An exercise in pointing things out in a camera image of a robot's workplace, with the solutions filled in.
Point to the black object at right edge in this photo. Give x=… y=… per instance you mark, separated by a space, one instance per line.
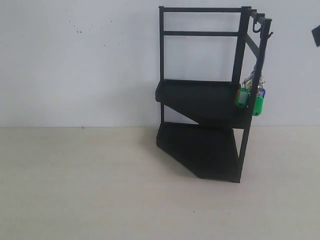
x=316 y=35

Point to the black metal shelf rack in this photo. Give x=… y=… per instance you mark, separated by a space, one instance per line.
x=213 y=146

